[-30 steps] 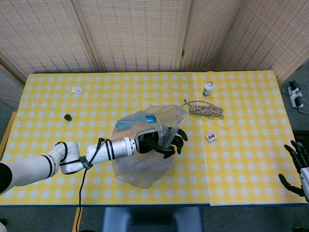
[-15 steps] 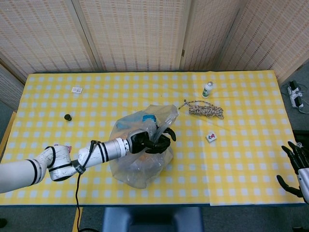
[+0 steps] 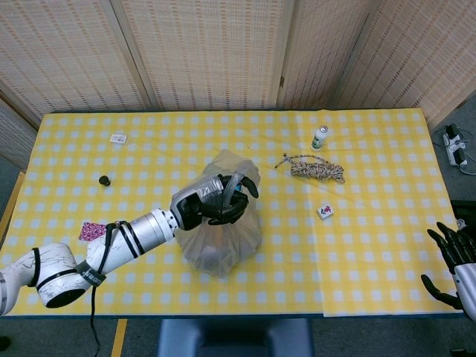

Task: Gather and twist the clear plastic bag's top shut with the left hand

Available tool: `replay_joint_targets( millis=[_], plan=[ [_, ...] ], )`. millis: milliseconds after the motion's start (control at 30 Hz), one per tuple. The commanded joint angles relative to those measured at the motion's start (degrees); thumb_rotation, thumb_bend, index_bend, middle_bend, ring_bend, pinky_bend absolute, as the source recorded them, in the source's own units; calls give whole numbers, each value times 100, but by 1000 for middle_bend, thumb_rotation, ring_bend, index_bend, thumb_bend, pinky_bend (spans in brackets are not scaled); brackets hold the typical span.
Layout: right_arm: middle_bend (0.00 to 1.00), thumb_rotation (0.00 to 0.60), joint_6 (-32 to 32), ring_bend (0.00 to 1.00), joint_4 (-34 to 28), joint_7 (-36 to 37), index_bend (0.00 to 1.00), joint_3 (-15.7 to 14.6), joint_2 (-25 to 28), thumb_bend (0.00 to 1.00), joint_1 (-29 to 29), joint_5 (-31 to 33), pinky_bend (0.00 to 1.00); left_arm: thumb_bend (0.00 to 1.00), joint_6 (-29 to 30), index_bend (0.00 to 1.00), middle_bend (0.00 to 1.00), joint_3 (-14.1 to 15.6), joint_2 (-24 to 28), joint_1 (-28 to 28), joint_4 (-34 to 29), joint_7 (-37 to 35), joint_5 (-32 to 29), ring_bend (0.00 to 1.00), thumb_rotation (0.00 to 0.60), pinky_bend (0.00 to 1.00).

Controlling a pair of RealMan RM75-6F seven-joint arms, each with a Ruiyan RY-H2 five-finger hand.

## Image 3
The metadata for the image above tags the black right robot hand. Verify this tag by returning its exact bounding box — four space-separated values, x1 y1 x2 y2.
420 221 476 321

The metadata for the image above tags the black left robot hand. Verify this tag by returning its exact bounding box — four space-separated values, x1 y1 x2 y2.
170 173 260 231

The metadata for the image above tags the translucent plastic bag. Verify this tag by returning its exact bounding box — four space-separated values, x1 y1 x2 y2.
174 149 263 280

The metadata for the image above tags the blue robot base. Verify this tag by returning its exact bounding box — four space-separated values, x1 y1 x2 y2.
158 318 315 357

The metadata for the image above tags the yellow checkered tablecloth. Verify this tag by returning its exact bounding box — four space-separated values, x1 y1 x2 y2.
0 108 470 318

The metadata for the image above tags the red patterned playing card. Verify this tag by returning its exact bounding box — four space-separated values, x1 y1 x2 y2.
78 221 107 243

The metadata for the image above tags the white power strip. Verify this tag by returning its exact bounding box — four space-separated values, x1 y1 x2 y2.
442 125 469 167

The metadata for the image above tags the white mahjong tile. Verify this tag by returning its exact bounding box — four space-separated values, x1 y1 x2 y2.
316 203 335 221

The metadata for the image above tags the white bottle green label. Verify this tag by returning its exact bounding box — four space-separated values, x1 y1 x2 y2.
309 125 330 153

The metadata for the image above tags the beige woven folding screen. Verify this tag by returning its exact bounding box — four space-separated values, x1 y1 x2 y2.
0 0 476 172

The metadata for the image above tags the braided rope bundle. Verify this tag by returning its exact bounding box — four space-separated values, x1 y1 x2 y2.
274 152 347 184

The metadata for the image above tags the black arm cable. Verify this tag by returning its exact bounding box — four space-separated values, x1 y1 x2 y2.
88 220 146 350

